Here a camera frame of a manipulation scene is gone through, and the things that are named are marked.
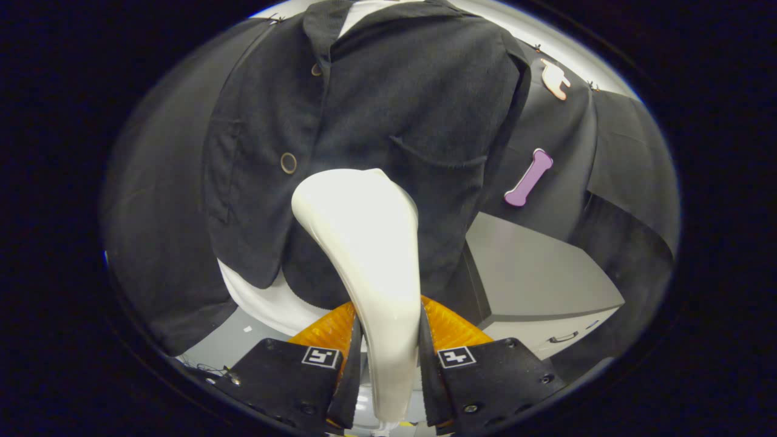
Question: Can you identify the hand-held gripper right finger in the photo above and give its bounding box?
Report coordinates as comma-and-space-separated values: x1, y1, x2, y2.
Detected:
419, 296, 568, 436

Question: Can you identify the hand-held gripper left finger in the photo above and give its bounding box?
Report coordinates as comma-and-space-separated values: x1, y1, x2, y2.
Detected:
225, 302, 364, 435

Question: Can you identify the white garment steamer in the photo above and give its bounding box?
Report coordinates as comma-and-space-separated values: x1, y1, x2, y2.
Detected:
291, 168, 422, 425

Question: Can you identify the black jacket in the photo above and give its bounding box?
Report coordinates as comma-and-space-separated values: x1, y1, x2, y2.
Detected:
203, 0, 532, 310

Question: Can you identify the grey cabinet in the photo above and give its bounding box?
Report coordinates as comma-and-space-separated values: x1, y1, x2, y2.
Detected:
452, 211, 626, 362

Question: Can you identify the black backdrop cloth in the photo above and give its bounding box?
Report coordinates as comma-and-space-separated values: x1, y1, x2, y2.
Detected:
100, 15, 680, 383

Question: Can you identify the thin black cable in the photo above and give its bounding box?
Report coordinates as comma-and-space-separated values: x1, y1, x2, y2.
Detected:
181, 361, 234, 380

